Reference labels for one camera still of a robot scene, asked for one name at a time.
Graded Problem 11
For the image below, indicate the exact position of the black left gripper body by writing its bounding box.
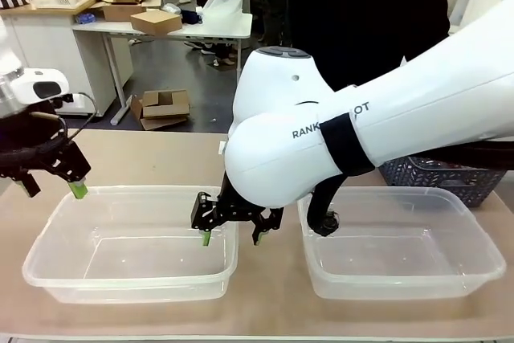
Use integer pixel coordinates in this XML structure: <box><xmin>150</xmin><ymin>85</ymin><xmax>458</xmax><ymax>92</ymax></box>
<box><xmin>0</xmin><ymin>112</ymin><xmax>69</xmax><ymax>178</ymax></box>

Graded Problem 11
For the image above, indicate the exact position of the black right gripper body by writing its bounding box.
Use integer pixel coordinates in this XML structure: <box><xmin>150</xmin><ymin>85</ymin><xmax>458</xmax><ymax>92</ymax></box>
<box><xmin>216</xmin><ymin>176</ymin><xmax>263</xmax><ymax>219</ymax></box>

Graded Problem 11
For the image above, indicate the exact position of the clear plastic container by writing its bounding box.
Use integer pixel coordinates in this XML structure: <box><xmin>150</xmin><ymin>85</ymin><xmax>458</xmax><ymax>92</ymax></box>
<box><xmin>296</xmin><ymin>186</ymin><xmax>508</xmax><ymax>300</ymax></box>
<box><xmin>22</xmin><ymin>185</ymin><xmax>240</xmax><ymax>305</ymax></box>

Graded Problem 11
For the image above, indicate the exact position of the dark grey perforated basket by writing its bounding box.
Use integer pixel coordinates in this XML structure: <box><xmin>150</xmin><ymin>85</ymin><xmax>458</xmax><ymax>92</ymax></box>
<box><xmin>379</xmin><ymin>155</ymin><xmax>509</xmax><ymax>208</ymax></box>

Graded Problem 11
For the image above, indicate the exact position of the white cabinet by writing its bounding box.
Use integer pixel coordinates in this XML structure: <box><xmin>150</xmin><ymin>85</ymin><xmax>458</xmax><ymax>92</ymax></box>
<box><xmin>0</xmin><ymin>6</ymin><xmax>134</xmax><ymax>117</ymax></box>

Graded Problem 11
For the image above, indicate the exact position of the open cardboard box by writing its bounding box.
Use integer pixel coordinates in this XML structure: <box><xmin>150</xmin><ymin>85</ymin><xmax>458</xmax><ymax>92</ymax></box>
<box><xmin>94</xmin><ymin>0</ymin><xmax>162</xmax><ymax>22</ymax></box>
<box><xmin>129</xmin><ymin>89</ymin><xmax>191</xmax><ymax>132</ymax></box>

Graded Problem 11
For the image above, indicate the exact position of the closed cardboard box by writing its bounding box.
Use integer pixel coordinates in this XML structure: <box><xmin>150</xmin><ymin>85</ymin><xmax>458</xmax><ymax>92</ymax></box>
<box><xmin>129</xmin><ymin>9</ymin><xmax>184</xmax><ymax>36</ymax></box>

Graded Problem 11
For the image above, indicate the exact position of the white background table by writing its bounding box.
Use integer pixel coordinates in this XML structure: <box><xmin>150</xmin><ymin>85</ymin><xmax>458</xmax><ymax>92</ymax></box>
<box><xmin>71</xmin><ymin>12</ymin><xmax>254</xmax><ymax>120</ymax></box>

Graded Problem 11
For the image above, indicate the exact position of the dark blue cloth item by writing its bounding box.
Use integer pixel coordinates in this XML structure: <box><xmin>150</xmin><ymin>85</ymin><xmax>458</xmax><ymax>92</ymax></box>
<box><xmin>180</xmin><ymin>8</ymin><xmax>202</xmax><ymax>26</ymax></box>

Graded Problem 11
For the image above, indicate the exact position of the person in black clothes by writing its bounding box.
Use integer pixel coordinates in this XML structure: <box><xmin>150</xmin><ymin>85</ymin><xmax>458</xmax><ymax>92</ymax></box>
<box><xmin>285</xmin><ymin>0</ymin><xmax>451</xmax><ymax>92</ymax></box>

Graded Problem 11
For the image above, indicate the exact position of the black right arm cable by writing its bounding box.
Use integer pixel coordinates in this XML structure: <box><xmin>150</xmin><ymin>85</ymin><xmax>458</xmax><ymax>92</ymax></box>
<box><xmin>306</xmin><ymin>174</ymin><xmax>343</xmax><ymax>238</ymax></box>

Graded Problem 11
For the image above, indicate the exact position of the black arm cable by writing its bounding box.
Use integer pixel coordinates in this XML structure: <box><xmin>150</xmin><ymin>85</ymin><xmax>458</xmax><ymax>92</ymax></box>
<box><xmin>59</xmin><ymin>92</ymin><xmax>98</xmax><ymax>140</ymax></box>
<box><xmin>306</xmin><ymin>174</ymin><xmax>343</xmax><ymax>238</ymax></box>

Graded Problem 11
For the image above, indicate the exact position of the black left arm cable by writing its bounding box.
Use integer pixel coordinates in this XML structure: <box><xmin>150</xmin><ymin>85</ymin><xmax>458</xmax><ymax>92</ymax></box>
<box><xmin>59</xmin><ymin>92</ymin><xmax>98</xmax><ymax>140</ymax></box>

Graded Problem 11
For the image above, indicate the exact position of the black velcro strap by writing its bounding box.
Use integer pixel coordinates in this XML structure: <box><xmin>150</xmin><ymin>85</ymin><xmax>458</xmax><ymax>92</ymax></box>
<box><xmin>320</xmin><ymin>115</ymin><xmax>377</xmax><ymax>178</ymax></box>

